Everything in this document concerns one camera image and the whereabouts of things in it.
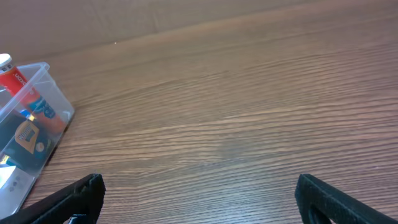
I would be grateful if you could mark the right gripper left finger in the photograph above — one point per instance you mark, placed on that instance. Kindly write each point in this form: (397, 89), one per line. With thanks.
(79, 202)

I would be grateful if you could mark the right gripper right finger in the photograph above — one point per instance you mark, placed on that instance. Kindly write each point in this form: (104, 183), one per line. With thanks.
(319, 202)

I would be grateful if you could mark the black tube white cap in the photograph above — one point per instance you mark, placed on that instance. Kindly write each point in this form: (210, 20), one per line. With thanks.
(24, 144)

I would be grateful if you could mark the orange tube white cap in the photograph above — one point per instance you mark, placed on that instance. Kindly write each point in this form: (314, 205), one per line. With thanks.
(14, 81)

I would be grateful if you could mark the clear plastic container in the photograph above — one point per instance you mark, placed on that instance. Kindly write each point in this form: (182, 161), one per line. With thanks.
(33, 121)

